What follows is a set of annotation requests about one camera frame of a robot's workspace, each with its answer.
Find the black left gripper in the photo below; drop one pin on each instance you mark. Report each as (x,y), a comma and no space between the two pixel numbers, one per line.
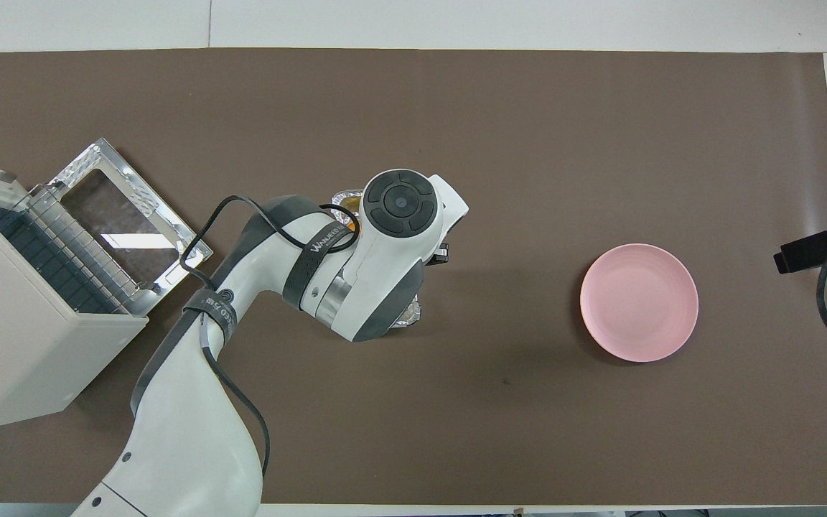
(441,253)

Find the aluminium foil tray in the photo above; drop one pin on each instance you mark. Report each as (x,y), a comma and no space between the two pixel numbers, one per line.
(408,314)

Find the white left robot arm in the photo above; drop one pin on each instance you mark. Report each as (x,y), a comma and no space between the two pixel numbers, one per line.
(184,431)

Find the silver glass oven door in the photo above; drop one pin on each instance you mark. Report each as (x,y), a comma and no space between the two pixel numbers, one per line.
(119,215)

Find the cream toaster oven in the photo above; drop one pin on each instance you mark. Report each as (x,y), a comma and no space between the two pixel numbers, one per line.
(19,345)

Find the brown table mat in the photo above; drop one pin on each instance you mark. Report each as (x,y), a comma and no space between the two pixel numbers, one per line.
(514,143)

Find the pink round plate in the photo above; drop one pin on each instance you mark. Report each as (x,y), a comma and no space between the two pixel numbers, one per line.
(639,303)

